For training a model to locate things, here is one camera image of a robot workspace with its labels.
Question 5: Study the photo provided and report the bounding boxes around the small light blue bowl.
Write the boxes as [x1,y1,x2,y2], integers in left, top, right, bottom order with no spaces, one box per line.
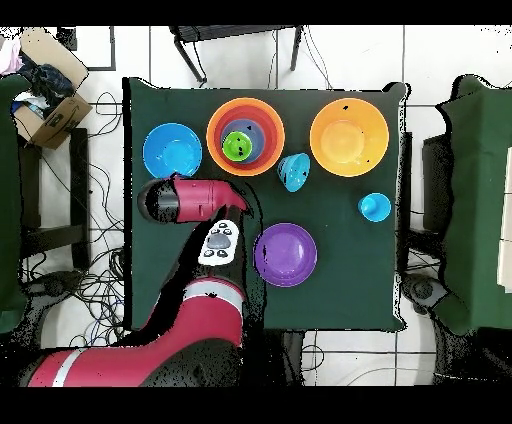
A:
[275,151,313,194]

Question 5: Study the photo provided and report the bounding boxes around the green cup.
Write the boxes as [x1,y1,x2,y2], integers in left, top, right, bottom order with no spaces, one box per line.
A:
[221,131,255,164]

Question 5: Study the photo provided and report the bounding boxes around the medium blue bowl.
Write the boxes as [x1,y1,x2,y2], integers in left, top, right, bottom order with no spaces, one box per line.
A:
[220,118,268,165]

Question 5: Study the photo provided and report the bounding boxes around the red-orange bowl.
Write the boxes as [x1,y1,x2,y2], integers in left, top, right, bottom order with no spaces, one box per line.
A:
[211,103,281,172]

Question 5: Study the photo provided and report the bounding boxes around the large blue bowl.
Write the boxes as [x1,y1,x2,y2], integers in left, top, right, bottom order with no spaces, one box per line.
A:
[142,122,204,180]

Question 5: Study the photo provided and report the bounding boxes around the purple bowl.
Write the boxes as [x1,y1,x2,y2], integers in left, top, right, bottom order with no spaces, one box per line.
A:
[253,222,319,289]

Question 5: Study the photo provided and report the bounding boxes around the large orange bowl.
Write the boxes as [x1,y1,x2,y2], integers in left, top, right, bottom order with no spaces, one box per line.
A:
[309,97,391,178]
[205,96,287,178]

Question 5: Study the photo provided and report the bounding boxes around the dark green tablecloth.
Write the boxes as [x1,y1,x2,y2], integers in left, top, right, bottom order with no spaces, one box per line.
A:
[121,75,409,333]

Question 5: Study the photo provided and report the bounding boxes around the blue cup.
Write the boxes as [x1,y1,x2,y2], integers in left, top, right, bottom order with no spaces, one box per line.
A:
[357,191,393,224]

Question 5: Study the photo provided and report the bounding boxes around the black bench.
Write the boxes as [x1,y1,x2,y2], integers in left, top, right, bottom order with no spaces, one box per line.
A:
[17,127,91,273]

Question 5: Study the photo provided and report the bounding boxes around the black metal stand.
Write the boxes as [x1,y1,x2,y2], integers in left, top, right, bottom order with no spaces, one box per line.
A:
[169,24,305,85]

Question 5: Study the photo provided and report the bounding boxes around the cardboard box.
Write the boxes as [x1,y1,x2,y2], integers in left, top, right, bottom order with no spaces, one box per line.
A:
[11,27,93,150]

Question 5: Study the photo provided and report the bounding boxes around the green cloth covered table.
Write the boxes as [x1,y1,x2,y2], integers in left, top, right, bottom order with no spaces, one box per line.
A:
[0,73,29,333]
[435,74,512,336]

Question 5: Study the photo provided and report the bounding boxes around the beige board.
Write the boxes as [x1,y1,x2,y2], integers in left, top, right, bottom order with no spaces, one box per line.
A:
[497,167,512,293]

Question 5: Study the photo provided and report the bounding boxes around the tangle of floor cables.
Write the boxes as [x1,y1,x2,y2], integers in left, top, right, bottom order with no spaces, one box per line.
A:
[23,91,153,377]

